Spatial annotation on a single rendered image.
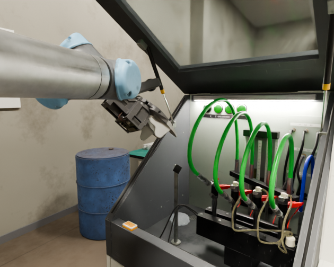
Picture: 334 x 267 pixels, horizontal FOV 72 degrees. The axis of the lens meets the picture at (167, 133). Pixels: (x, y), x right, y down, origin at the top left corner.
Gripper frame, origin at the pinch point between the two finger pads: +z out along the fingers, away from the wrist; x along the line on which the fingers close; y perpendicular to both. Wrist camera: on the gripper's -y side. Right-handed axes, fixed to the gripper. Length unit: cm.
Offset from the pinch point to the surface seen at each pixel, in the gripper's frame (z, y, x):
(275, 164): 21.0, -4.1, 22.6
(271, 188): 23.7, 1.8, 21.6
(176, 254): 27.2, 25.3, -4.1
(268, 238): 45.1, 7.3, 11.9
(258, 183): 44.0, -12.5, 2.7
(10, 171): -11, 27, -229
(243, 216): 44.8, 1.9, 0.8
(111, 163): 47, -26, -162
